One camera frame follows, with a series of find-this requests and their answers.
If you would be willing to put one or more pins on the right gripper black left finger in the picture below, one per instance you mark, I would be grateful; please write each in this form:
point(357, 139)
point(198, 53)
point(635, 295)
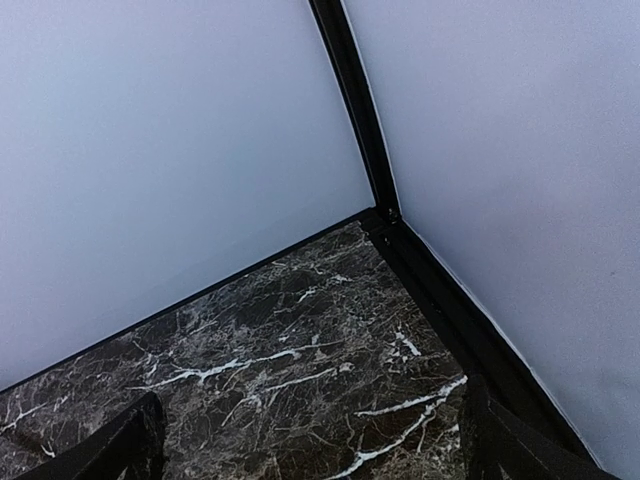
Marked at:
point(130, 446)

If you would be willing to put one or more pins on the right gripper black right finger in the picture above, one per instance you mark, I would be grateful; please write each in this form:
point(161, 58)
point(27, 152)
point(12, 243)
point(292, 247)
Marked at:
point(498, 445)

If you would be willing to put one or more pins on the black right rear frame post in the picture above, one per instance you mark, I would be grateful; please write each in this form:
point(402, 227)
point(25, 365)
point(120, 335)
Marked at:
point(333, 25)

